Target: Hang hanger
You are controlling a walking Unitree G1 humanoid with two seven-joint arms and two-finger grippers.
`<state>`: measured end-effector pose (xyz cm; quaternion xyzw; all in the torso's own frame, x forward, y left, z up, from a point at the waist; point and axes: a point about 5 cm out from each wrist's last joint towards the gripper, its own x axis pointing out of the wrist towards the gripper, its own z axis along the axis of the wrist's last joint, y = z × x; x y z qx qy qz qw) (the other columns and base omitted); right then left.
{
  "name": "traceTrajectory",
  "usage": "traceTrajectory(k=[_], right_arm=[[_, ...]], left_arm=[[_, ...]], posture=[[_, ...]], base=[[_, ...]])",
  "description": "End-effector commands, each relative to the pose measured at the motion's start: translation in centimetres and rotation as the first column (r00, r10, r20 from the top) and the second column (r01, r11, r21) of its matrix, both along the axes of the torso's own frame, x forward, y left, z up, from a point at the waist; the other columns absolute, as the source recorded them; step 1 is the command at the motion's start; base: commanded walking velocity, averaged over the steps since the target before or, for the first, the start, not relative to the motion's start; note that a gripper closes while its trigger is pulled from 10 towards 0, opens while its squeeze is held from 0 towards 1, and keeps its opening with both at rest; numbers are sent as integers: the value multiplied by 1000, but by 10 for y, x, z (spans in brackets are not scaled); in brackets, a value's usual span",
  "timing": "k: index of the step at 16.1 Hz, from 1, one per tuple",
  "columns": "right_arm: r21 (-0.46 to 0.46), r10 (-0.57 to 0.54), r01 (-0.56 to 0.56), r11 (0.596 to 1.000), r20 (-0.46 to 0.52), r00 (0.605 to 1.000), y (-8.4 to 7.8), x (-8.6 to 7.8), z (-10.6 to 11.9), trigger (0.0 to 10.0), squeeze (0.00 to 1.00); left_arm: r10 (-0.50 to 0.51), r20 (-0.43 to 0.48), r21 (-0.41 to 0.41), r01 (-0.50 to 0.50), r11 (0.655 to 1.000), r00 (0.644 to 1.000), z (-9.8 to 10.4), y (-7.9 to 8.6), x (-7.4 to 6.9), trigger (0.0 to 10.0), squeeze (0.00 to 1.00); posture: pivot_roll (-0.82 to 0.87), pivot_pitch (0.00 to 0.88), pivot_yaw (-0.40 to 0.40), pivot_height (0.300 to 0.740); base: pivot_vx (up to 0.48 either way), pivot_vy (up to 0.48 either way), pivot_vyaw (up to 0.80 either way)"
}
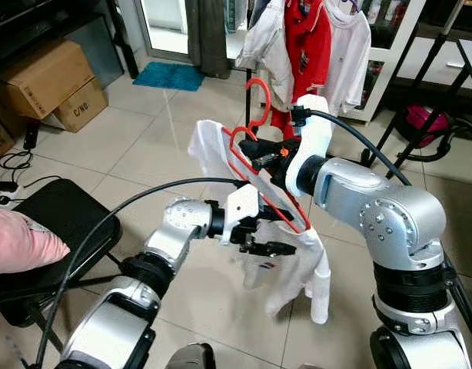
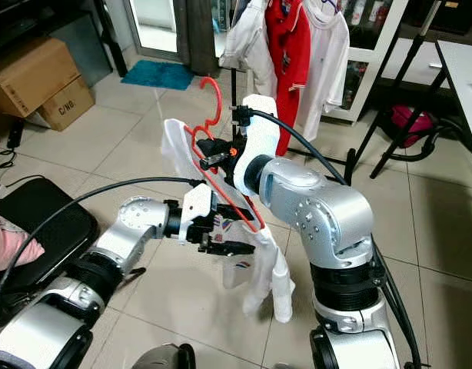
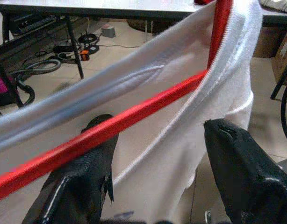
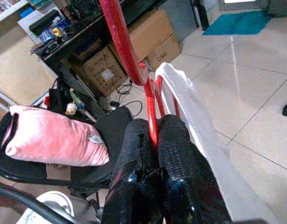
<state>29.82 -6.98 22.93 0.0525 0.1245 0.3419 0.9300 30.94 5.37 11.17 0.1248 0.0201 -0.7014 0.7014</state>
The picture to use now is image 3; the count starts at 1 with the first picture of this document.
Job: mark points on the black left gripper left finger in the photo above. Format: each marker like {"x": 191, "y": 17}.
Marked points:
{"x": 82, "y": 186}

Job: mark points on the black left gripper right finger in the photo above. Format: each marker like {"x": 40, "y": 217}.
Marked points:
{"x": 246, "y": 182}

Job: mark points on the white sheer shirt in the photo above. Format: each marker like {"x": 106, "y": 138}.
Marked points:
{"x": 157, "y": 163}

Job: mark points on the red plastic hanger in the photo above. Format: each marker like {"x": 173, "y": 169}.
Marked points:
{"x": 145, "y": 105}

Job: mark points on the brown cardboard box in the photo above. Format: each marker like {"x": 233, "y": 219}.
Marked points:
{"x": 284, "y": 60}

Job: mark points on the orange black device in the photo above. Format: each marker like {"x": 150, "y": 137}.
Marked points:
{"x": 84, "y": 55}

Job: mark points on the white denim trousers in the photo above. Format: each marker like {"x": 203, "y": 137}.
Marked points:
{"x": 276, "y": 5}

